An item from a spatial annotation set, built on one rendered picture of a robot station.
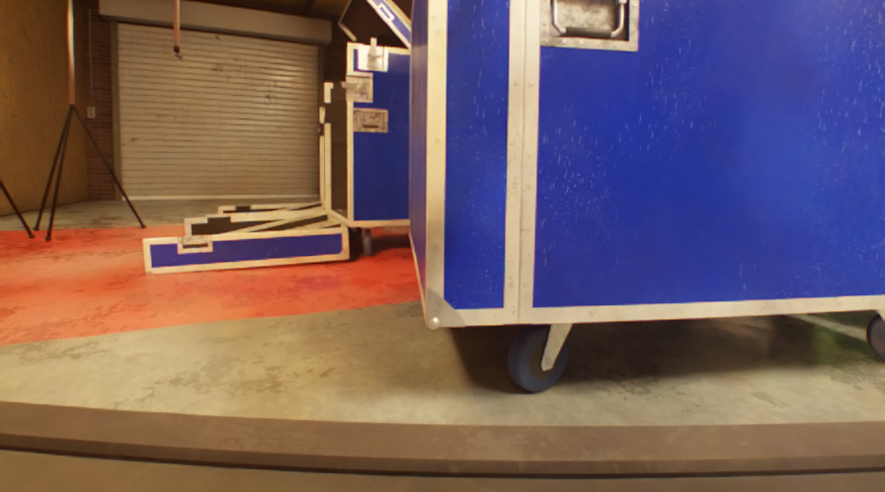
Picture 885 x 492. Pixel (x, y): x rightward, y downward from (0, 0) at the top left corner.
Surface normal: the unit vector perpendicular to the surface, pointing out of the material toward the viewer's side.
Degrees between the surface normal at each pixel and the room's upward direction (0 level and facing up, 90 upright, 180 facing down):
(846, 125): 90
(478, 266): 90
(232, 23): 90
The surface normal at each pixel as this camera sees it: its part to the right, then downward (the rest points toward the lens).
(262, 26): 0.44, 0.08
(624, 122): 0.10, 0.09
